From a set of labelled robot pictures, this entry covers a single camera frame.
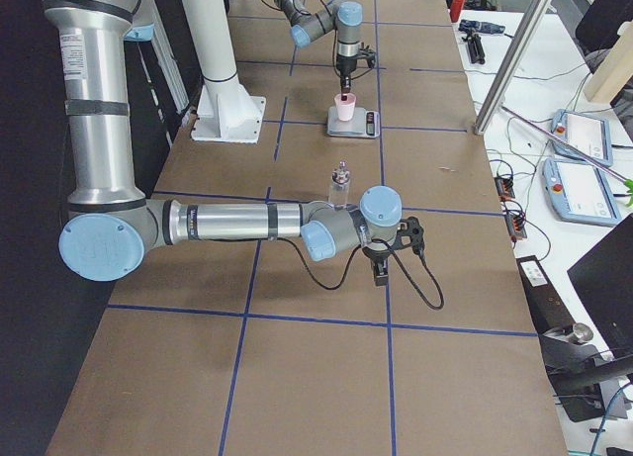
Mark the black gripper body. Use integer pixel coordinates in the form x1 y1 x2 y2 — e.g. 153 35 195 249
335 54 357 78
362 241 393 263

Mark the pink plastic cup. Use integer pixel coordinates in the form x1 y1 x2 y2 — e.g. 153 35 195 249
334 93 356 122

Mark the glass sauce bottle metal spout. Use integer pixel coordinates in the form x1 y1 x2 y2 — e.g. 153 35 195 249
327 160 351 209

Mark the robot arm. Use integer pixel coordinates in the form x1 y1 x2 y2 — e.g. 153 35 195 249
43 0 413 290
273 0 364 99

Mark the silver digital kitchen scale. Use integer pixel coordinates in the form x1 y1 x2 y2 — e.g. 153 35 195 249
326 106 381 138

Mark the blue folded umbrella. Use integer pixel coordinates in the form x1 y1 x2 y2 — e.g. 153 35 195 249
458 19 505 35

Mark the black folded tripod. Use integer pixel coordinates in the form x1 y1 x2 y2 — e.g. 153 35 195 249
463 29 486 65

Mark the orange black connector block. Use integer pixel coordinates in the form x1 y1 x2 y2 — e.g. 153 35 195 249
494 174 527 244

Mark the black box white label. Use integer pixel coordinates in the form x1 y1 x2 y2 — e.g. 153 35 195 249
516 255 576 334

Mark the near teach pendant tablet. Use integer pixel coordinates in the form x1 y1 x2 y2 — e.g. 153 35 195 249
542 158 622 227

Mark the teach pendant tablet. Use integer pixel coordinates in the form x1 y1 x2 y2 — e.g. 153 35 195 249
551 109 613 166
542 158 622 227

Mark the black monitor stand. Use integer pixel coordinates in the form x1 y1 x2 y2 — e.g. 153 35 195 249
539 216 632 422

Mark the far teach pendant tablet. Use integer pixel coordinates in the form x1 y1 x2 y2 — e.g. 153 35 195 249
551 109 613 166

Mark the metal rod green tip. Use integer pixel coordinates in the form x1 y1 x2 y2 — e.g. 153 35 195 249
500 105 633 196

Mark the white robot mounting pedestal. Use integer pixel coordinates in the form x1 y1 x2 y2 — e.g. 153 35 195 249
182 0 266 143

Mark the aluminium frame post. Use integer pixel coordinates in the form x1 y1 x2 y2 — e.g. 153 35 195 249
473 0 552 136

